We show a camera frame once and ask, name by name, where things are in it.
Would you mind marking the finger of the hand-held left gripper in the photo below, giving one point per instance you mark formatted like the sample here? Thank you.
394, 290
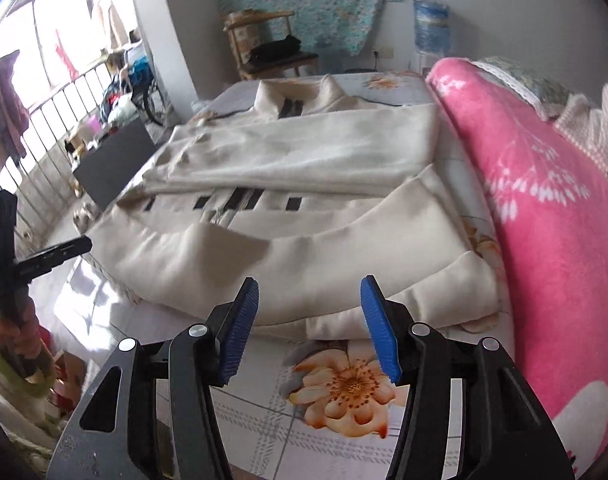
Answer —
3, 225
59, 255

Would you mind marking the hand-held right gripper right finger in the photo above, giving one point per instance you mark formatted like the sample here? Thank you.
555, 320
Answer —
379, 330

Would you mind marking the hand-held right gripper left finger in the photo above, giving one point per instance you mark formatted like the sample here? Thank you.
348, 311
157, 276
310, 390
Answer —
239, 330

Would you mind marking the cream zip jacket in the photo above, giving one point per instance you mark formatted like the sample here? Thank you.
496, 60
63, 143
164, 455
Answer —
294, 160

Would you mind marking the person's left forearm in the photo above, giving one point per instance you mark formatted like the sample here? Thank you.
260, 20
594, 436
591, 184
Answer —
14, 385

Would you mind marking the person's left hand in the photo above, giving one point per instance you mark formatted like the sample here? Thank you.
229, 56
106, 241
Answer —
29, 345

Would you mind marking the pale slippers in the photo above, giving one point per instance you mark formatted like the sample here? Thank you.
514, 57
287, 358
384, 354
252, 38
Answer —
84, 212

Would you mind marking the floral checked bed sheet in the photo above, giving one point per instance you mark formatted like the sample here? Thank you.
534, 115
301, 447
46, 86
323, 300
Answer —
284, 420

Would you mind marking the dark flat board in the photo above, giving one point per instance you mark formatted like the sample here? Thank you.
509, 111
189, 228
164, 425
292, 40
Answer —
114, 165

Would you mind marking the red box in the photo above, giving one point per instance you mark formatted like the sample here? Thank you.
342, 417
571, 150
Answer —
66, 375

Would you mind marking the dark purple hanging garment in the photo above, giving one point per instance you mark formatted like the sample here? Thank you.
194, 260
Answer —
6, 105

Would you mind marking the metal railing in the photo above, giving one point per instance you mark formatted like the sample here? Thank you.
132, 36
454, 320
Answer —
49, 110

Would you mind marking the spoked wheel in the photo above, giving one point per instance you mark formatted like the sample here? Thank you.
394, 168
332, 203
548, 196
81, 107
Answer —
154, 105

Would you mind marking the red hanging cloth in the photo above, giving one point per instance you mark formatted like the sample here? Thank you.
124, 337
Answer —
66, 55

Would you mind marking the pink floral blanket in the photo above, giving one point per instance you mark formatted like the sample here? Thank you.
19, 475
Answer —
534, 210

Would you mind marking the blue bag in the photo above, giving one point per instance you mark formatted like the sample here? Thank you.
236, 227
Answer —
143, 71

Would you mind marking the white hanging garment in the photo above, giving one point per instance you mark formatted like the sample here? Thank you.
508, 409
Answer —
113, 20

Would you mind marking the wooden chair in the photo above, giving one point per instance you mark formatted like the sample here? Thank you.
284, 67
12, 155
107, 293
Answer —
236, 40

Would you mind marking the black cloth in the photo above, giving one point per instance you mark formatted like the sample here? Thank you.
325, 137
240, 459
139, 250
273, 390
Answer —
276, 50

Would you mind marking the grey lace-trimmed pillow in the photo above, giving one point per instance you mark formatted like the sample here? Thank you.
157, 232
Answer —
539, 85

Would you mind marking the pink checked cloth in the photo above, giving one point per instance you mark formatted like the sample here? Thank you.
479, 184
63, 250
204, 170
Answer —
604, 130

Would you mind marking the blue water jug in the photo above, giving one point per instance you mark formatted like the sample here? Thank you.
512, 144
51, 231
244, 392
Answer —
431, 30

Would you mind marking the turquoise floral hanging cloth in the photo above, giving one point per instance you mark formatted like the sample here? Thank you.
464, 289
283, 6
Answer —
324, 5

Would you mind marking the wall socket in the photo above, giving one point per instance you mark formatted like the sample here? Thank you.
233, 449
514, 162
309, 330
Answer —
384, 53

